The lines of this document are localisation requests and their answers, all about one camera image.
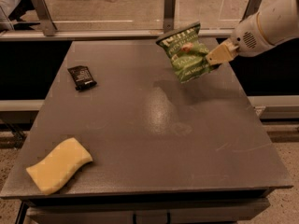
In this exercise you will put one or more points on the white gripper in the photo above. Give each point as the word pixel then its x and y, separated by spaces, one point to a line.
pixel 246 38

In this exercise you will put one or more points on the green jalapeno chip bag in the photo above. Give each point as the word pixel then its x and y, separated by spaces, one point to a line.
pixel 186 53

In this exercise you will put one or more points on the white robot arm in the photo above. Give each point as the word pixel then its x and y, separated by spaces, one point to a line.
pixel 280 21

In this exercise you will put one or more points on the black rxbar chocolate bar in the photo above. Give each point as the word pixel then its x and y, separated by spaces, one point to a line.
pixel 82 77

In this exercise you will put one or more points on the yellow sponge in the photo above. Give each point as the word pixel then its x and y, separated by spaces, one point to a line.
pixel 55 170

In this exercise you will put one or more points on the metal guard rail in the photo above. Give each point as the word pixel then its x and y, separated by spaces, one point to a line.
pixel 34 35

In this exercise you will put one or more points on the right metal rail bracket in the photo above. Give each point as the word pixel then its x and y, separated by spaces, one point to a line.
pixel 251 8

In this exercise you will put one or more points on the metal rail bracket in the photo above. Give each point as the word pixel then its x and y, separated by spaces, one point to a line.
pixel 47 25
pixel 169 15
pixel 251 8

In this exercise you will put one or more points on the middle metal rail bracket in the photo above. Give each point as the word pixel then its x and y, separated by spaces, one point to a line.
pixel 169 15

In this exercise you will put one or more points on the left metal rail bracket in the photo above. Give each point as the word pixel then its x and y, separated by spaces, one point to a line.
pixel 47 25

